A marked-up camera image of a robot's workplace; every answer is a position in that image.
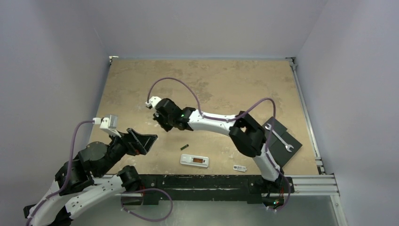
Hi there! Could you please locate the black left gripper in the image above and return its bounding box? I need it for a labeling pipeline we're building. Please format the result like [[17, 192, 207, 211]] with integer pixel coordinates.
[[97, 127, 157, 176]]

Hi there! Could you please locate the white remote control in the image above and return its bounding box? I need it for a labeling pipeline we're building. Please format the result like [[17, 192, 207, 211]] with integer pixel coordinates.
[[179, 154, 209, 168]]

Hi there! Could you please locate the white battery cover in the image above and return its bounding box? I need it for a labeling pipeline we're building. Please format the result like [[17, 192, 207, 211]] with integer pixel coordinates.
[[233, 165, 247, 172]]

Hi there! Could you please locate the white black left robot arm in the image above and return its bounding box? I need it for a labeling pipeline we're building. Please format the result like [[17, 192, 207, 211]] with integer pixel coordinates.
[[24, 128, 158, 226]]

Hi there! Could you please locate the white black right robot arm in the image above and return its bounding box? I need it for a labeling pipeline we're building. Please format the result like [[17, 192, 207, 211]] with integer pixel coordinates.
[[145, 97, 289, 192]]

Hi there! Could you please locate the black foam block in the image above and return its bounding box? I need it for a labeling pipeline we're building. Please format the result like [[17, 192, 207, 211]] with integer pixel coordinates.
[[263, 117, 303, 167]]

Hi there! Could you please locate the silver open-end wrench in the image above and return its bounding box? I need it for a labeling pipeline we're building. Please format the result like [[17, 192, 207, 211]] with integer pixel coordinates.
[[265, 124, 294, 153]]

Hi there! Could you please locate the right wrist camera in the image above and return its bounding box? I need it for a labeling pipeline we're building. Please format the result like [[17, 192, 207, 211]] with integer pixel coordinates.
[[145, 96, 162, 109]]

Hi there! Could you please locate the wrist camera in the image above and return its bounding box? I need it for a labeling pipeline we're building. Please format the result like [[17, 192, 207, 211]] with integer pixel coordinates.
[[145, 96, 162, 109], [99, 114, 118, 130]]

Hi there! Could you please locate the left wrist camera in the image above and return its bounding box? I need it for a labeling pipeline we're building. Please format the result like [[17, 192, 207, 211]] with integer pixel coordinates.
[[99, 114, 118, 130]]

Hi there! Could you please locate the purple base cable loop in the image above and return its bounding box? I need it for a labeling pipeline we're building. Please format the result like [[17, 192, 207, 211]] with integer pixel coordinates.
[[120, 188, 174, 223]]

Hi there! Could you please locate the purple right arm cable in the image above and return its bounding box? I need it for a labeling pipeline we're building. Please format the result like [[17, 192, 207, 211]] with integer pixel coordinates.
[[146, 77, 292, 213]]

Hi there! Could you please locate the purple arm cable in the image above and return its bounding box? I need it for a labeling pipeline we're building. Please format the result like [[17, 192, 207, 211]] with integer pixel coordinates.
[[24, 120, 102, 226], [146, 77, 292, 213]]

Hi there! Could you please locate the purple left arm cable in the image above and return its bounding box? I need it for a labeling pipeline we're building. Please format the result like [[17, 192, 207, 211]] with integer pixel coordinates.
[[24, 120, 102, 226]]

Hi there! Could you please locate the aluminium frame base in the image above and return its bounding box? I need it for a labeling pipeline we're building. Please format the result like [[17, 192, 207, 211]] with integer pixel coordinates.
[[62, 174, 347, 226]]

